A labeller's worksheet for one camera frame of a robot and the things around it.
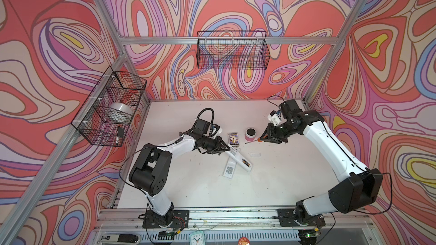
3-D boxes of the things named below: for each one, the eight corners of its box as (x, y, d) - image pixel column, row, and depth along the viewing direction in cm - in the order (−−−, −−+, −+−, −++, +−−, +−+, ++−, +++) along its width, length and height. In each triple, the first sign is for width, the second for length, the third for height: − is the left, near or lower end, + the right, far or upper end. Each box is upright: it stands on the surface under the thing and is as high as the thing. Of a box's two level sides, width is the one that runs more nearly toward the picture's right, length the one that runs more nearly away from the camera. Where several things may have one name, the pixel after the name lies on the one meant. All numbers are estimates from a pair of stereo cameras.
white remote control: (222, 175, 87) (222, 173, 86) (228, 158, 94) (229, 156, 92) (231, 179, 86) (232, 177, 84) (237, 161, 93) (238, 159, 91)
